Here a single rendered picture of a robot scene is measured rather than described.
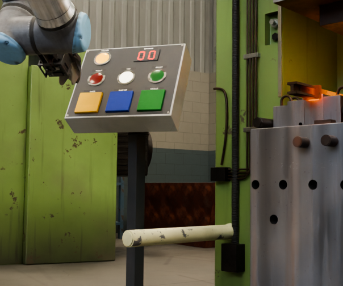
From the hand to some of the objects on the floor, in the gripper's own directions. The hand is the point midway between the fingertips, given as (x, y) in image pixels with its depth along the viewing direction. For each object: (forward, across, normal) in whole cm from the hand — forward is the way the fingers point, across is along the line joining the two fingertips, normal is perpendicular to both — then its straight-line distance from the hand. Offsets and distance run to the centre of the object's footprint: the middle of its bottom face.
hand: (75, 77), depth 174 cm
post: (+72, +11, -82) cm, 110 cm away
